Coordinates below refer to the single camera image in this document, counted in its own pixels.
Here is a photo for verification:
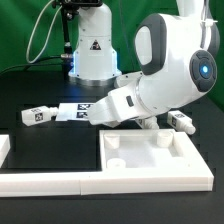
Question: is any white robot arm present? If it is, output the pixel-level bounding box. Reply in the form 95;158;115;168
69;0;220;127

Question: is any grey cable loop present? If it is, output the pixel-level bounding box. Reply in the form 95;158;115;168
25;0;64;65

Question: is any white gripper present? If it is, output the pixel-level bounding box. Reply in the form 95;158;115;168
87;88;159;130

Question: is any black cable on table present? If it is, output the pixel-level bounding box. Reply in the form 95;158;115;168
0;55;64;75

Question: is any paper sheet with AprilTags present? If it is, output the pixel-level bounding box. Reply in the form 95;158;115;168
56;103;92;121

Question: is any white U-shaped obstacle fence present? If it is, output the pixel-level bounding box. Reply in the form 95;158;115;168
0;130;214;197

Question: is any black camera stand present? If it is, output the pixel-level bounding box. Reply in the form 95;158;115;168
52;0;102;79

